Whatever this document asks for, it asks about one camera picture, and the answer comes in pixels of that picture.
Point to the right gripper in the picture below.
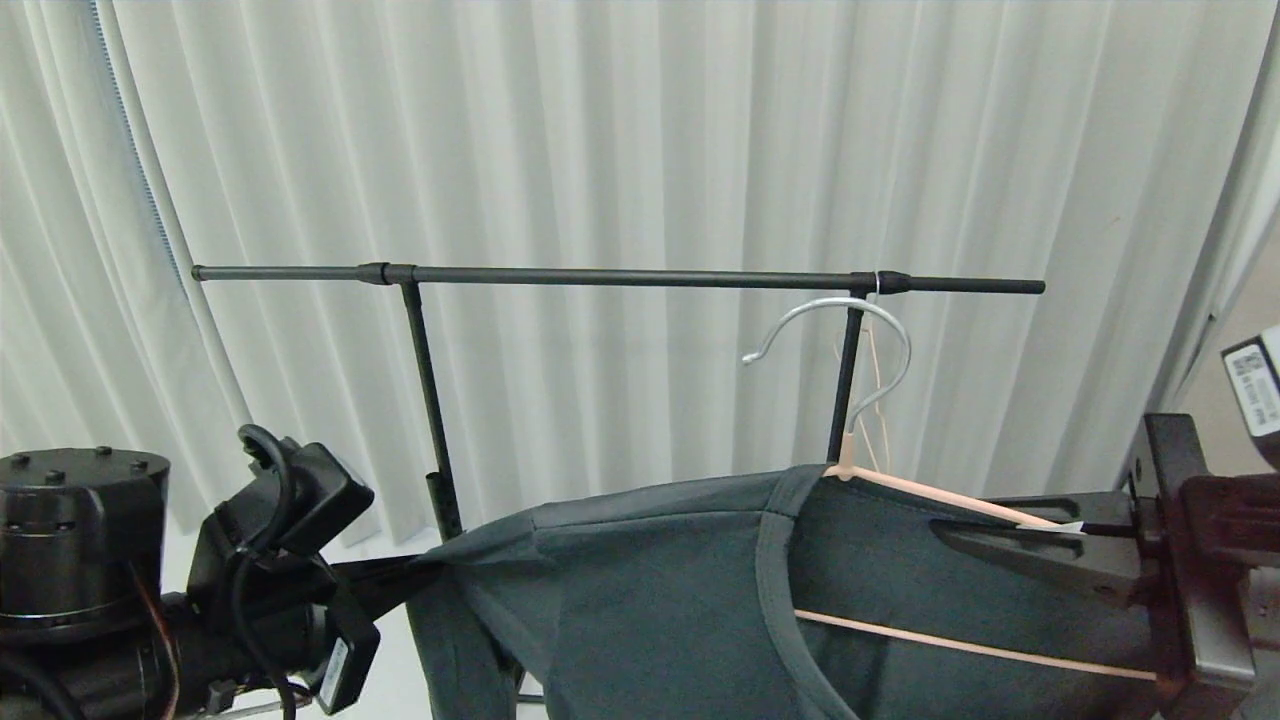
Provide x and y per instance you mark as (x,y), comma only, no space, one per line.
(1210,540)

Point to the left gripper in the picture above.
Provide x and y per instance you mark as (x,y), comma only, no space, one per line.
(355,630)

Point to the dark grey t-shirt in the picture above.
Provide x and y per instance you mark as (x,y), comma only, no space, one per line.
(650,600)

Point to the pink clothes hanger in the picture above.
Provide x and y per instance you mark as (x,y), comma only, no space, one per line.
(845,460)
(875,385)

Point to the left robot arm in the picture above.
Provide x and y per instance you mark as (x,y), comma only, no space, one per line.
(80,530)

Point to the black clothes rack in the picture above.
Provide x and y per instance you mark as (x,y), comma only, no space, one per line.
(620,276)

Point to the white curtain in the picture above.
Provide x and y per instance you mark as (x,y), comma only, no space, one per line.
(640,130)

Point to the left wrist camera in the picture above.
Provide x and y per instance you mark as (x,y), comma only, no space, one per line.
(320,490)

